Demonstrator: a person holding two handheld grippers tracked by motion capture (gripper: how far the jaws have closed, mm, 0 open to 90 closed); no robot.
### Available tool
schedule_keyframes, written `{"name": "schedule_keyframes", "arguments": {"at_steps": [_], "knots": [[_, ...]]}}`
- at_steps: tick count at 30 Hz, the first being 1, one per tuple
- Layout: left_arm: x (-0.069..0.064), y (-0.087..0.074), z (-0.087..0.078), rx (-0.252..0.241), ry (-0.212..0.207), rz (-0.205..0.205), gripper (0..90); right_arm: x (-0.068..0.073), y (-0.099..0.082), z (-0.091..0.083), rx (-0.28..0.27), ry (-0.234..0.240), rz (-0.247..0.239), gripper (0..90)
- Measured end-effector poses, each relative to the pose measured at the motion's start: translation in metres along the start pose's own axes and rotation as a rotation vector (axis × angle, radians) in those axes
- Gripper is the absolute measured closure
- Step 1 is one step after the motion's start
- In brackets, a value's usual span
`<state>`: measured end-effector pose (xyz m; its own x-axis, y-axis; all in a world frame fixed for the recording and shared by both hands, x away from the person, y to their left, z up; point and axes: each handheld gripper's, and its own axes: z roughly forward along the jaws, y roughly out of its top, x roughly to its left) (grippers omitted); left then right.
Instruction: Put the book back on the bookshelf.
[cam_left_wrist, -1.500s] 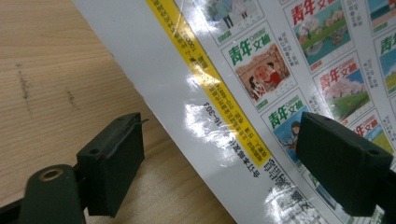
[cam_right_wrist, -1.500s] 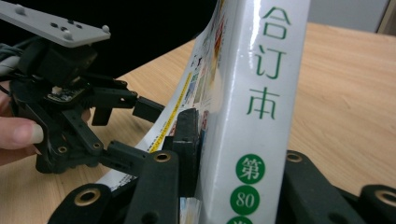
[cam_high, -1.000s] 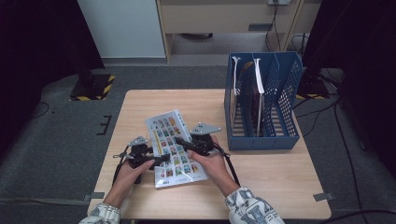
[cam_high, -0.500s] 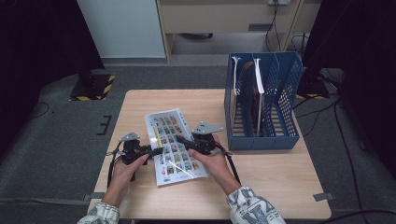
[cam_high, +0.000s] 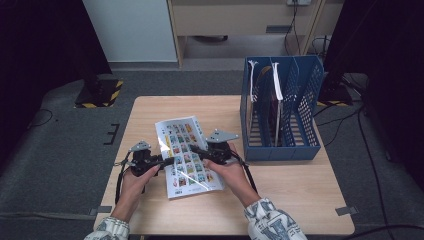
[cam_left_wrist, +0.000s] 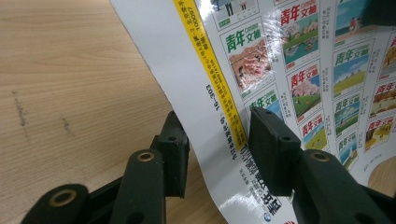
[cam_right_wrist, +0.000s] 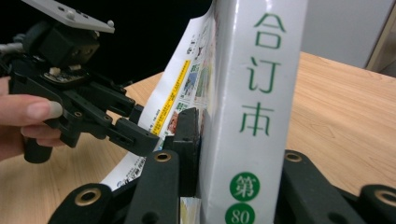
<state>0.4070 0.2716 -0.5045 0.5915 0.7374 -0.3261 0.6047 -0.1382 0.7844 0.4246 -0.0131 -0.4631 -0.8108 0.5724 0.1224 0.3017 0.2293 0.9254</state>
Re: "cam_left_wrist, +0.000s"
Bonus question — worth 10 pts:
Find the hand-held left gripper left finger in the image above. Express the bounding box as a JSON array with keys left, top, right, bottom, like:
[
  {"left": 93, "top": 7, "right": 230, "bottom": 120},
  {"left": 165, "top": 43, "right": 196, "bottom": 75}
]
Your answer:
[{"left": 149, "top": 110, "right": 191, "bottom": 199}]

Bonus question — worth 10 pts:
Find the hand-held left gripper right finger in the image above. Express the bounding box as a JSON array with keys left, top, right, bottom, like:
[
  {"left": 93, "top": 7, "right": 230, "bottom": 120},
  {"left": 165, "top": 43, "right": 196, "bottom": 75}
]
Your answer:
[{"left": 247, "top": 106, "right": 304, "bottom": 198}]

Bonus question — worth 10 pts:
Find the white magazine with picture grid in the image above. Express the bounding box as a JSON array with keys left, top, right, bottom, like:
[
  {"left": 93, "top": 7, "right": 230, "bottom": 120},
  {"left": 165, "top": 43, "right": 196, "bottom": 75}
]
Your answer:
[{"left": 109, "top": 0, "right": 396, "bottom": 224}]

